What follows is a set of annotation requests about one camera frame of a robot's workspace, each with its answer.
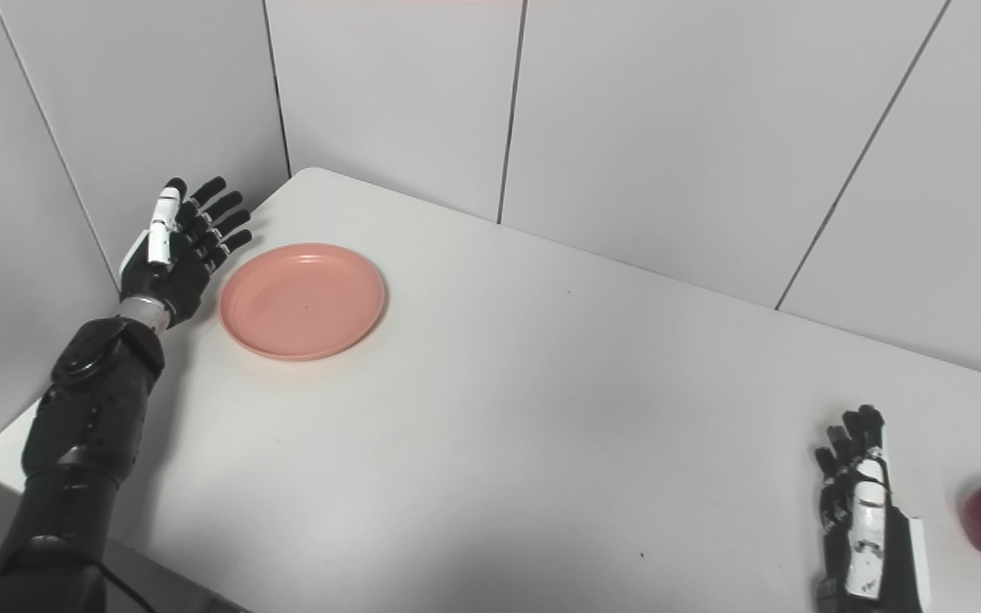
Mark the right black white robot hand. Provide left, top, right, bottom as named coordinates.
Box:
left=813, top=404, right=932, bottom=613

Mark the pink round plate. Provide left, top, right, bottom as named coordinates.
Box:
left=219, top=243, right=387, bottom=362

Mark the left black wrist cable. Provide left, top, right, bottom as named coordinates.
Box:
left=82, top=553, right=159, bottom=613

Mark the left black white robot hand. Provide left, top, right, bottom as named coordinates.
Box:
left=118, top=175, right=254, bottom=329

